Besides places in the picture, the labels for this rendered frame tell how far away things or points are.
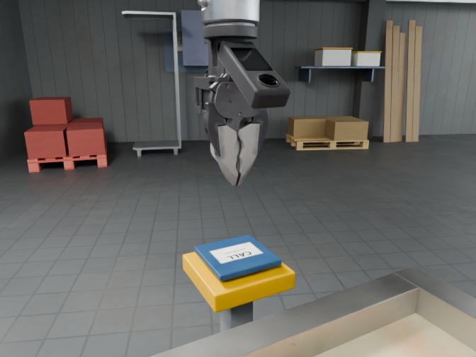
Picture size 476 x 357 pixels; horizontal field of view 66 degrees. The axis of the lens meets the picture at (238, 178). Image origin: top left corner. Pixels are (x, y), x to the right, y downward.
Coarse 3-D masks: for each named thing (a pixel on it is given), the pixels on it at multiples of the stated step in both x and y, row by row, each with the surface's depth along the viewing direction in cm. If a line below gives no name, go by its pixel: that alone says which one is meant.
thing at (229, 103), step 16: (208, 32) 46; (224, 32) 45; (240, 32) 45; (256, 32) 48; (208, 48) 51; (208, 64) 52; (208, 80) 48; (224, 80) 47; (208, 96) 50; (224, 96) 47; (240, 96) 48; (224, 112) 48; (240, 112) 49; (256, 112) 50
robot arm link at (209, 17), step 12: (204, 0) 46; (216, 0) 44; (228, 0) 44; (240, 0) 44; (252, 0) 45; (204, 12) 46; (216, 12) 45; (228, 12) 44; (240, 12) 45; (252, 12) 46; (204, 24) 48; (216, 24) 46; (228, 24) 45; (240, 24) 46; (252, 24) 47
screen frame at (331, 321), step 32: (352, 288) 43; (384, 288) 43; (416, 288) 43; (448, 288) 43; (256, 320) 38; (288, 320) 38; (320, 320) 38; (352, 320) 39; (384, 320) 42; (448, 320) 40; (192, 352) 33; (224, 352) 33; (256, 352) 34; (288, 352) 36; (320, 352) 38
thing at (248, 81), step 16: (224, 48) 46; (240, 48) 46; (256, 48) 47; (224, 64) 46; (240, 64) 43; (256, 64) 44; (240, 80) 43; (256, 80) 41; (272, 80) 41; (256, 96) 40; (272, 96) 41; (288, 96) 42
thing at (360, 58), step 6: (354, 54) 626; (360, 54) 614; (366, 54) 615; (372, 54) 617; (378, 54) 618; (354, 60) 627; (360, 60) 617; (366, 60) 618; (372, 60) 620; (378, 60) 621; (354, 66) 629; (360, 66) 620; (366, 66) 622; (372, 66) 623; (378, 66) 625
